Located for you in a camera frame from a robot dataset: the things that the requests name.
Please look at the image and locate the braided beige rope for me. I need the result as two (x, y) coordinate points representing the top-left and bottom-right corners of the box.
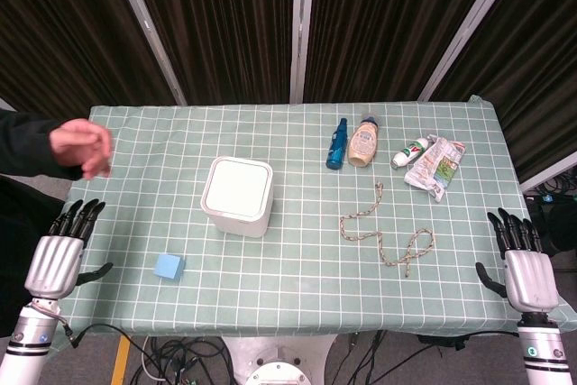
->
(338, 180), (436, 280)

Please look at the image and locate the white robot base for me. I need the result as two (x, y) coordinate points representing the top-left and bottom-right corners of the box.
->
(222, 335), (344, 385)

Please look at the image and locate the green white checked tablecloth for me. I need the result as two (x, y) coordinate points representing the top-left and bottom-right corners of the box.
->
(46, 95), (570, 351)

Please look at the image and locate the black cable bundle blue plug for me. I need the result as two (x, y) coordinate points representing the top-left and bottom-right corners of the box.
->
(524, 176), (577, 256)

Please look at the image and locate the blue foam cube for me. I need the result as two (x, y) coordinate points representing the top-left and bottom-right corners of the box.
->
(152, 252), (188, 280)

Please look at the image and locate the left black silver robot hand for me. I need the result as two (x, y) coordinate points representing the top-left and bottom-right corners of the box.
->
(23, 198), (114, 301)

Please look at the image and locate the grey metal partition post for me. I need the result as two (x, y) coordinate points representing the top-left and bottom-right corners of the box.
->
(517, 160), (577, 193)
(416, 0), (529, 103)
(288, 0), (317, 105)
(105, 0), (188, 107)

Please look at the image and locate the small white green-label bottle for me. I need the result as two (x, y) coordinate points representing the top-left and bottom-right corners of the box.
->
(390, 136), (431, 169)

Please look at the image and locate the dark brown curtain panel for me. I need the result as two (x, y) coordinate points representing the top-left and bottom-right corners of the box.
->
(125, 0), (298, 105)
(431, 0), (577, 184)
(0, 0), (178, 112)
(303, 0), (504, 105)

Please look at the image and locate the blue spray bottle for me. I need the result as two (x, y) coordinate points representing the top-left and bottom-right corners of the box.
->
(325, 117), (350, 171)

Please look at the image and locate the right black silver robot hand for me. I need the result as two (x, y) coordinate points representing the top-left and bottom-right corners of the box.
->
(475, 207), (563, 314)

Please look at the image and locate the crumpled white snack wrapper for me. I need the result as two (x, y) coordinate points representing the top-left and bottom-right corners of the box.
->
(403, 133), (467, 203)

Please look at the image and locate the bare person hand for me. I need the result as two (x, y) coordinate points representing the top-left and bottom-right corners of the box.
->
(48, 118), (114, 180)

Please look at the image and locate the white plastic bin lid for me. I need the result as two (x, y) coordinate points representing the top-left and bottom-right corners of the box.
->
(204, 159), (270, 217)

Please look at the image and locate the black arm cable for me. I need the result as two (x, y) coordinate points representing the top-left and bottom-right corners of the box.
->
(57, 317), (133, 350)

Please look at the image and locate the white square container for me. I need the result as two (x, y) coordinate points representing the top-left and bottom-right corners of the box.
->
(199, 155), (275, 239)

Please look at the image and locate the black sleeved person forearm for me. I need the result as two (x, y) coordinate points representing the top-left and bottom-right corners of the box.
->
(0, 106), (85, 181)

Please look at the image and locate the black white floor cable bundle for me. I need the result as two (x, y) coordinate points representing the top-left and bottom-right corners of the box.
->
(129, 335), (241, 385)

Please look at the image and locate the beige mayonnaise squeeze bottle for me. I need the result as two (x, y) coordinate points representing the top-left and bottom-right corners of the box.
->
(346, 115), (380, 169)

